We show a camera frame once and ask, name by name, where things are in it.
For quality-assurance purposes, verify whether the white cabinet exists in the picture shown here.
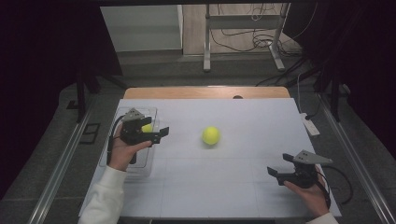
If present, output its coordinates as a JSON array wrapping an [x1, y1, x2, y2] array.
[[99, 4, 184, 53]]

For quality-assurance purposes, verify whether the black power strip cable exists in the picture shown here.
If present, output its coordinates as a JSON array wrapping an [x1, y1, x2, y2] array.
[[304, 100, 323, 121]]

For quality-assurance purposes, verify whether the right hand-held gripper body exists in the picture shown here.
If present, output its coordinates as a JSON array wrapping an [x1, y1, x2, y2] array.
[[276, 149, 334, 189]]

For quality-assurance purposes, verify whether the white table board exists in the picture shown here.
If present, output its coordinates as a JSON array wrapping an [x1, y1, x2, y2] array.
[[78, 98, 343, 219]]

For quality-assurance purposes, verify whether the clear plastic box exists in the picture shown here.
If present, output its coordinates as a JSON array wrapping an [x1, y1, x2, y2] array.
[[98, 105, 161, 180]]

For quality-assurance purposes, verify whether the person's right hand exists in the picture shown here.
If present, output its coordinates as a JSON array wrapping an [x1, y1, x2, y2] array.
[[283, 165, 332, 219]]

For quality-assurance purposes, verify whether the right hand-held gripper black cable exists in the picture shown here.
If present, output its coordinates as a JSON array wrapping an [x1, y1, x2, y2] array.
[[317, 164, 355, 209]]

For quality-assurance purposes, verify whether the black metal stand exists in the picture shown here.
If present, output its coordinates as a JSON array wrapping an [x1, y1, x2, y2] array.
[[65, 66, 129, 124], [285, 55, 351, 123]]

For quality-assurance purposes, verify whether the white power strip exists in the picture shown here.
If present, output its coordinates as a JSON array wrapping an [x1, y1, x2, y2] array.
[[299, 112, 321, 137]]

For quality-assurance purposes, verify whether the aluminium floor rail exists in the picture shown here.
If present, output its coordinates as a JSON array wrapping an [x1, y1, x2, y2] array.
[[317, 92, 396, 224], [27, 104, 96, 224]]

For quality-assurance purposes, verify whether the person's left hand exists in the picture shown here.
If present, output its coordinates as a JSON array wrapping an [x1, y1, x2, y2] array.
[[107, 129, 154, 173]]

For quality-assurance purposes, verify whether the wooden table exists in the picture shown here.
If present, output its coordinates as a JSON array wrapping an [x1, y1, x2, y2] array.
[[123, 86, 291, 100]]

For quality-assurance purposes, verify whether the grey metal desk frame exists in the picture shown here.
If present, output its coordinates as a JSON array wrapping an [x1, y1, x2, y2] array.
[[203, 3, 291, 74]]

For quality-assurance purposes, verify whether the tangle of black floor cables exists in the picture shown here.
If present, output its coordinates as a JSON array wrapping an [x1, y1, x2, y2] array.
[[209, 3, 319, 58]]

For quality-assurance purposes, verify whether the dark curtain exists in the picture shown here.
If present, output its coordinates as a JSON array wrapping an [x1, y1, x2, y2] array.
[[0, 0, 124, 201], [283, 0, 396, 161]]

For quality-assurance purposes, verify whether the left hand-held gripper black cable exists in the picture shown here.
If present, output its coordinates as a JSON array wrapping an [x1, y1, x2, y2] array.
[[106, 115, 126, 166]]

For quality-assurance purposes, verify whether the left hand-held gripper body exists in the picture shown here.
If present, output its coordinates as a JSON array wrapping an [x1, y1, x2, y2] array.
[[119, 106, 162, 165]]

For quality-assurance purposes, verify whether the hand-held gripper black cable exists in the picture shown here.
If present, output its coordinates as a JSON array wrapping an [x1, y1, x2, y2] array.
[[317, 164, 355, 209], [106, 115, 126, 166]]

